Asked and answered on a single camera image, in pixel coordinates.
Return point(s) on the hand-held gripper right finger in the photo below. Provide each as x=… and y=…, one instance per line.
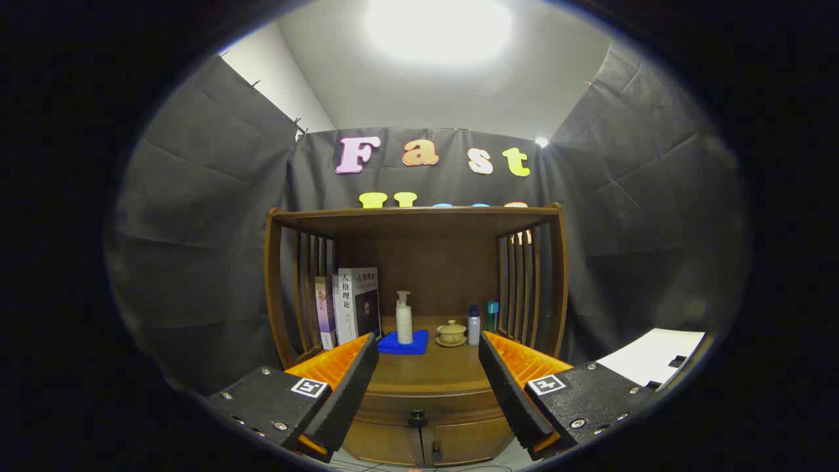
x=508, y=393

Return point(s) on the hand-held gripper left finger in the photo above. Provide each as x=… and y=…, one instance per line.
x=351, y=393

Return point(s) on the wooden drawer with black knob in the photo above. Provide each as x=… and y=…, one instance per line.
x=452, y=406

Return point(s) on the wooden cabinet door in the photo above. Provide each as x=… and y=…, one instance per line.
x=387, y=442
x=472, y=442

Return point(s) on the wooden countertop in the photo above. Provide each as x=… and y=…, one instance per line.
x=432, y=370

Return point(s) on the white drawer unit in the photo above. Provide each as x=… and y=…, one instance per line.
x=649, y=357

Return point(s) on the wooden cabinet with slatted sides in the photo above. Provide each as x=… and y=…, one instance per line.
x=432, y=262

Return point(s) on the white bottle with dark cap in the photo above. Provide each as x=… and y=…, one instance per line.
x=473, y=328

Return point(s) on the teal slim bottle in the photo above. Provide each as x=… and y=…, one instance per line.
x=492, y=314

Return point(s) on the beige lidded teacup with saucer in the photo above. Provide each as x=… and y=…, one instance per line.
x=451, y=333

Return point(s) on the folded blue cloth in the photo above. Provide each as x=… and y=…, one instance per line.
x=419, y=344

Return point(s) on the thin purple book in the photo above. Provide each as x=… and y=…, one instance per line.
x=324, y=311

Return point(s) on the white pump bottle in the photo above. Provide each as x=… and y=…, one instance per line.
x=404, y=324

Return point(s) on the thick white book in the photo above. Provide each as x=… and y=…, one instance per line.
x=357, y=301

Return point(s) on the black backdrop cloth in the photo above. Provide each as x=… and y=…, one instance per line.
x=196, y=229

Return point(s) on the ceiling light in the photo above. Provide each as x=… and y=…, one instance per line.
x=438, y=29

